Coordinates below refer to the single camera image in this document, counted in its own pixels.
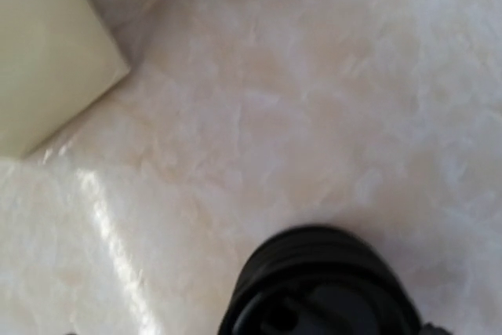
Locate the stack of black lids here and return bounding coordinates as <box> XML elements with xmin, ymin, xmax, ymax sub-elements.
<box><xmin>218</xmin><ymin>224</ymin><xmax>449</xmax><ymax>335</ymax></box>

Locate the cream paper takeout bag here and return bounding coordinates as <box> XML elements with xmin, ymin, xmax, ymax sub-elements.
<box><xmin>1</xmin><ymin>0</ymin><xmax>129</xmax><ymax>158</ymax></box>

